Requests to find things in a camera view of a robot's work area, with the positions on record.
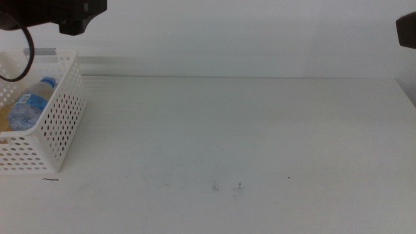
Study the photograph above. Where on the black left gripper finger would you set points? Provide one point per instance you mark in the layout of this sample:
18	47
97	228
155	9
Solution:
94	6

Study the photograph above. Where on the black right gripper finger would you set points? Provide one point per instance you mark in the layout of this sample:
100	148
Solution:
408	31

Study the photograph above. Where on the clear water bottle blue label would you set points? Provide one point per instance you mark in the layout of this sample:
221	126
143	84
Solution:
29	104

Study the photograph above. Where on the yellow tea bottle green label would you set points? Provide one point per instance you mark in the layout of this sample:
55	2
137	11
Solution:
4	122

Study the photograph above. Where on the white perforated plastic basket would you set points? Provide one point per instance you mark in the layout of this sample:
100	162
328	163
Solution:
48	156

